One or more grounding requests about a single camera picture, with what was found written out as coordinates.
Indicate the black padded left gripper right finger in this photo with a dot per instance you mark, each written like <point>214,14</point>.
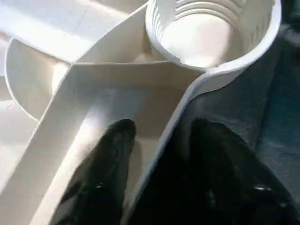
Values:
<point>215,187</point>

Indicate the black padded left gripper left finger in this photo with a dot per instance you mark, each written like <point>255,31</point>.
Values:
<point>98,187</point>

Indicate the white plastic children's table top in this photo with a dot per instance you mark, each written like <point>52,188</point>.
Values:
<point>117,84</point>

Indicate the black plastic work mat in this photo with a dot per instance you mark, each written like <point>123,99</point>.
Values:
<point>276,108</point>

